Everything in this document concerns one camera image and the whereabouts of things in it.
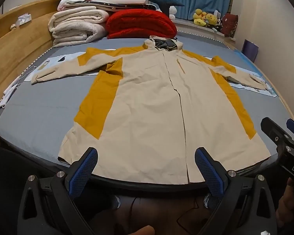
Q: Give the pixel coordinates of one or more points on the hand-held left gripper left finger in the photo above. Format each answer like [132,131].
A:
[84,170]

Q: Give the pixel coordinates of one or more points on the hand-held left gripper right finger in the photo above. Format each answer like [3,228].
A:
[208,170]

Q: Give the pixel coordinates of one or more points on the beige and mustard jacket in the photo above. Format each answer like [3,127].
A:
[149,112]

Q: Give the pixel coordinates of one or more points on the person's right hand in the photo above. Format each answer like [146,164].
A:
[291,203]

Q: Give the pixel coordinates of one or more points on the bed with grey sheet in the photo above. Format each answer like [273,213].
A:
[49,107]

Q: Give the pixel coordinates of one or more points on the purple box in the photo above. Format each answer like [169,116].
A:
[250,50]

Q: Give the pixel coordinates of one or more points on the dark red bag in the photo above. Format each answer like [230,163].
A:
[229,24]

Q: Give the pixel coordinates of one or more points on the yellow plush toy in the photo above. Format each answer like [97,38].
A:
[199,17]
[212,18]

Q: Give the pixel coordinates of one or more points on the wooden headboard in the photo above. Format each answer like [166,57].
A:
[22,44]

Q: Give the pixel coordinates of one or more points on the white fluffy folded blanket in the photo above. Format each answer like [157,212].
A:
[76,24]

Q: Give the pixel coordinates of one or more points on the red folded blanket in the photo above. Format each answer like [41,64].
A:
[139,24]

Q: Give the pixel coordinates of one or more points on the white plush toy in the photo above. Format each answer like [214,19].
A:
[172,11]

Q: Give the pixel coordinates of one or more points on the tissue pack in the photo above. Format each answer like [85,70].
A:
[23,19]

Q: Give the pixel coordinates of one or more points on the dark patterned folded blanket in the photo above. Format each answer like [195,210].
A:
[127,6]

